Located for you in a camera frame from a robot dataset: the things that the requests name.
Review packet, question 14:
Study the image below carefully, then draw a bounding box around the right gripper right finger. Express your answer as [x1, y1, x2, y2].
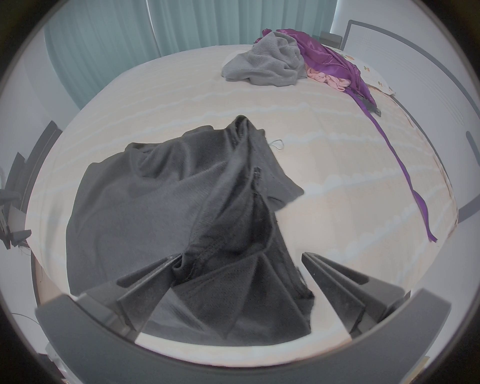
[302, 252, 406, 337]

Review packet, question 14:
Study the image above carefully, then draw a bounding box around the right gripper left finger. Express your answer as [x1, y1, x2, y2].
[77, 254, 184, 337]

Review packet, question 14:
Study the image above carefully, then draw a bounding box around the black T-shirt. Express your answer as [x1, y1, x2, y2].
[65, 115, 316, 347]

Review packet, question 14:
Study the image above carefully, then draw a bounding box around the bed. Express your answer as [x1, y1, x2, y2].
[26, 19, 480, 368]

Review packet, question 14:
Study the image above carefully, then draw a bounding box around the pink garment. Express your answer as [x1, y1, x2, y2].
[307, 67, 352, 93]

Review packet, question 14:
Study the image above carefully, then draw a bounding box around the white printed pillow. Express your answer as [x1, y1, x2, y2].
[339, 50, 397, 97]

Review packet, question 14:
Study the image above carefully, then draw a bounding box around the purple satin garment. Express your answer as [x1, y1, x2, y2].
[255, 28, 439, 243]

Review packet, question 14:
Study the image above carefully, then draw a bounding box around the grey garment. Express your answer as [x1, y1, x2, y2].
[221, 31, 307, 87]

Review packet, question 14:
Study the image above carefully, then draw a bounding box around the blue-green curtain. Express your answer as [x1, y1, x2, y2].
[44, 0, 158, 110]
[145, 0, 339, 58]

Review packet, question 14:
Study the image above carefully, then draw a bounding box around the grey bedside table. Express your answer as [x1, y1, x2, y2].
[319, 32, 343, 50]

